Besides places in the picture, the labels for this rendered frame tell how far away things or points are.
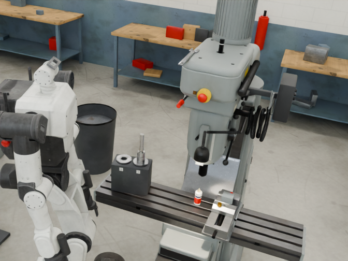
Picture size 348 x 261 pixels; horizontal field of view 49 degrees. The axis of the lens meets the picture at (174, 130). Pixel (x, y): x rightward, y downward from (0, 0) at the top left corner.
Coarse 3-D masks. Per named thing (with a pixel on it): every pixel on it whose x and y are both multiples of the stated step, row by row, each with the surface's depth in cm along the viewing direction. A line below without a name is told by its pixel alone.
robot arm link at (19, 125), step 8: (8, 112) 132; (0, 120) 129; (8, 120) 129; (16, 120) 130; (24, 120) 130; (0, 128) 129; (8, 128) 129; (16, 128) 129; (24, 128) 129; (8, 136) 131; (16, 136) 131; (24, 136) 131; (16, 144) 132; (24, 144) 132; (32, 144) 133; (16, 152) 134; (24, 152) 133; (32, 152) 135
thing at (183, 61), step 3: (192, 48) 175; (189, 51) 172; (192, 51) 171; (195, 51) 171; (198, 51) 173; (189, 54) 166; (192, 54) 167; (186, 57) 162; (189, 57) 163; (183, 60) 159; (186, 60) 159; (180, 63) 155; (183, 63) 155
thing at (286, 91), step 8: (288, 80) 199; (296, 80) 200; (280, 88) 194; (288, 88) 193; (280, 96) 196; (288, 96) 195; (280, 104) 198; (288, 104) 197; (280, 112) 200; (288, 112) 199; (280, 120) 202
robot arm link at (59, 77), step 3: (60, 72) 169; (63, 72) 169; (57, 75) 168; (60, 75) 168; (63, 75) 168; (54, 78) 168; (57, 78) 168; (60, 78) 168; (63, 78) 168; (54, 81) 168; (57, 81) 168; (60, 81) 168; (63, 81) 168
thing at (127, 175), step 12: (120, 156) 224; (132, 156) 227; (120, 168) 218; (132, 168) 217; (144, 168) 217; (120, 180) 222; (132, 180) 221; (144, 180) 220; (132, 192) 225; (144, 192) 224
